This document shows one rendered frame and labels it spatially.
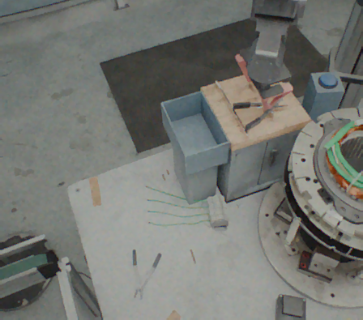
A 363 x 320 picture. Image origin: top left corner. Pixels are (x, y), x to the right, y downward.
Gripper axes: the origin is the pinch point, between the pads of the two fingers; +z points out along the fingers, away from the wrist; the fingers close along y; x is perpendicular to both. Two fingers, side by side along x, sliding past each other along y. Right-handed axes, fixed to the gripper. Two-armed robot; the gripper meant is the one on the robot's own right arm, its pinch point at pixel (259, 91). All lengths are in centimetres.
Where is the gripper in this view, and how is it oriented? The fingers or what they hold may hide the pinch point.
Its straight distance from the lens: 92.3
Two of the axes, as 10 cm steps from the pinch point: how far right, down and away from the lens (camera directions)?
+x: 9.3, -3.2, 1.7
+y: 3.6, 7.8, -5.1
